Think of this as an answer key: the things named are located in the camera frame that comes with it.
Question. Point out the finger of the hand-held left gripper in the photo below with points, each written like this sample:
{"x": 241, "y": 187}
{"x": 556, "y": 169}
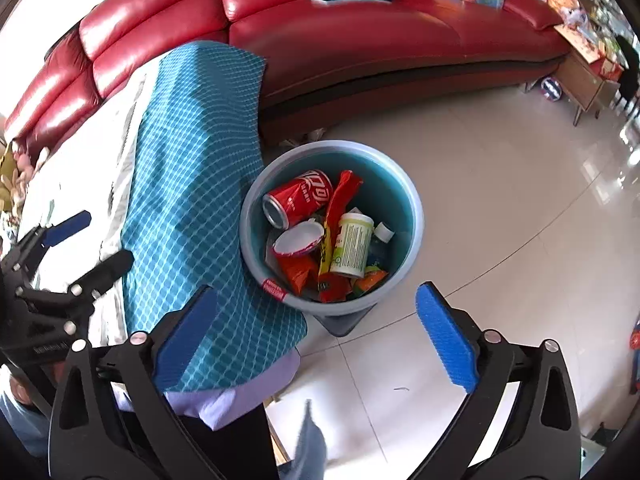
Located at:
{"x": 105, "y": 271}
{"x": 67, "y": 226}

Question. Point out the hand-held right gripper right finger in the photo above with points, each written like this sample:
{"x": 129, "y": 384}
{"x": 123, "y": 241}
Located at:
{"x": 445, "y": 337}

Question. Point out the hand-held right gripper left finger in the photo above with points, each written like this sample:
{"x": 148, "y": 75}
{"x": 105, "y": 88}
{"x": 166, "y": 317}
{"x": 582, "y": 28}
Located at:
{"x": 185, "y": 340}

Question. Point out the small bottle with white cap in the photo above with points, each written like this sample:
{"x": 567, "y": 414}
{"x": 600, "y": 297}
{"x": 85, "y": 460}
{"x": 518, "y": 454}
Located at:
{"x": 381, "y": 245}

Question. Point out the red wrapper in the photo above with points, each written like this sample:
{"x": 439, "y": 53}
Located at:
{"x": 295, "y": 272}

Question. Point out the green and white bottle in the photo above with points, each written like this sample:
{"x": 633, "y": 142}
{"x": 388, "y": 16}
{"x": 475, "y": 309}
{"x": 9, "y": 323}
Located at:
{"x": 352, "y": 245}

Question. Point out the blue-grey trash bin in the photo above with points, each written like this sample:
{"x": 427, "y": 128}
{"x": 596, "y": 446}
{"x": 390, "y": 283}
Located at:
{"x": 395, "y": 195}

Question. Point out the red cup with white lid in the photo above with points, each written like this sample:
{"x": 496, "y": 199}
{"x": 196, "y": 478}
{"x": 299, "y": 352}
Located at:
{"x": 299, "y": 240}

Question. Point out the red snack bag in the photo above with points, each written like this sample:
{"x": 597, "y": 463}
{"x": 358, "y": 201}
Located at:
{"x": 334, "y": 220}

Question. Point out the red soda can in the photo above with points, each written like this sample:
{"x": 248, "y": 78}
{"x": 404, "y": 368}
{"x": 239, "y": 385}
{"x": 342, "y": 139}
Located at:
{"x": 300, "y": 195}

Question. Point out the person's left forearm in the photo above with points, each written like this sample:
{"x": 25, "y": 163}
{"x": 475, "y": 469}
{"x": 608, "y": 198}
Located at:
{"x": 17, "y": 420}

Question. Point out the lilac tablecloth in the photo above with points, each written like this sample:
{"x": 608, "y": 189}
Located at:
{"x": 225, "y": 402}

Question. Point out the beige plush toy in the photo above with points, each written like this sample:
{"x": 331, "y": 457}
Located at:
{"x": 20, "y": 165}

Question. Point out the patterned blanket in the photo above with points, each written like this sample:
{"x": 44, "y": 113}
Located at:
{"x": 190, "y": 200}

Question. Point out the grey cloth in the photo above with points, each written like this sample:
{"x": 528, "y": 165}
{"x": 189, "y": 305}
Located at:
{"x": 310, "y": 442}

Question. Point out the wooden side table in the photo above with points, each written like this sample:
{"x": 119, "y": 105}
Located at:
{"x": 585, "y": 80}

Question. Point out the red leather sofa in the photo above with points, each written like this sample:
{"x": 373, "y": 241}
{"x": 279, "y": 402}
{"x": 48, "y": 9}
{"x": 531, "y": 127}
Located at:
{"x": 375, "y": 45}

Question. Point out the black chair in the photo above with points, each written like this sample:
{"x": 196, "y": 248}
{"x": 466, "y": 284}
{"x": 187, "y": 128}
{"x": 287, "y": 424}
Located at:
{"x": 627, "y": 77}

